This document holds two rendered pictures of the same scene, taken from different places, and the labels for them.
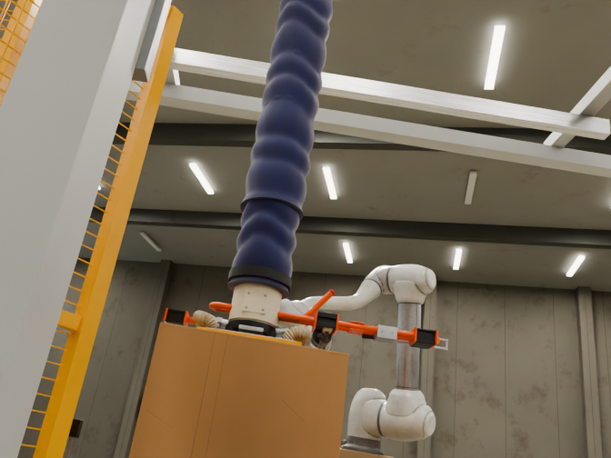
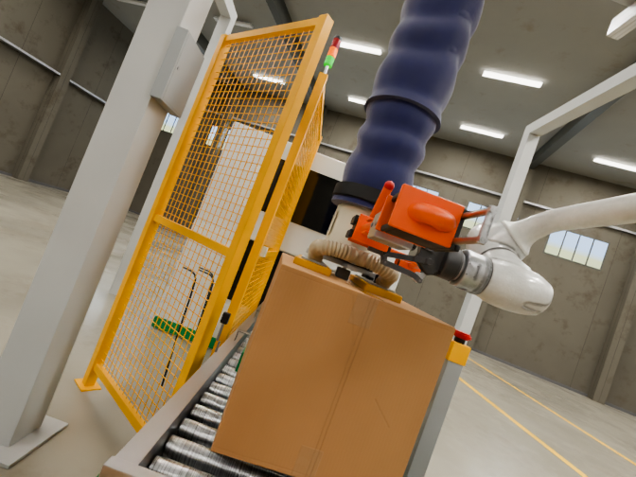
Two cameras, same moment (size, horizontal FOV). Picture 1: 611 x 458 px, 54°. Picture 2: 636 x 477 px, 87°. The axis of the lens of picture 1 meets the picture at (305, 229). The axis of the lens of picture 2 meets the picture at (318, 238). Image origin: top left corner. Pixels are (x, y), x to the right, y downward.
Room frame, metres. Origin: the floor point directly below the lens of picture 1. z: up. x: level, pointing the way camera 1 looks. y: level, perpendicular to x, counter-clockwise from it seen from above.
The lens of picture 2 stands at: (1.95, -0.88, 1.12)
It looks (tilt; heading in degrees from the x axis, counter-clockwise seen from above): 2 degrees up; 92
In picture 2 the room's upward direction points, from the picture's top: 21 degrees clockwise
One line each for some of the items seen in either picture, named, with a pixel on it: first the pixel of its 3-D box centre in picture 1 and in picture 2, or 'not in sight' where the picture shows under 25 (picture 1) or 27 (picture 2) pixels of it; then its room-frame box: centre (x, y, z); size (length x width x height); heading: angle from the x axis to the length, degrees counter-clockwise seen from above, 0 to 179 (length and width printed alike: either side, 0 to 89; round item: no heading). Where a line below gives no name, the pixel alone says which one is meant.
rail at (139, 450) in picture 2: not in sight; (235, 345); (1.68, 0.95, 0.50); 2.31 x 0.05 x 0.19; 92
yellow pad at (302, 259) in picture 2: (249, 335); (313, 258); (1.93, 0.13, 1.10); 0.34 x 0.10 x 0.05; 92
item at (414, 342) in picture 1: (423, 338); (415, 219); (2.04, -0.46, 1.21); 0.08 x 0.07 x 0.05; 92
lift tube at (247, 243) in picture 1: (279, 164); (424, 55); (2.03, 0.13, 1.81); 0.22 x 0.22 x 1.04
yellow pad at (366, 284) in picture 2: not in sight; (373, 281); (2.12, 0.14, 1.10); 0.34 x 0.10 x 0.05; 92
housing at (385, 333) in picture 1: (385, 333); (392, 231); (2.04, -0.33, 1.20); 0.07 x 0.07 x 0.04; 2
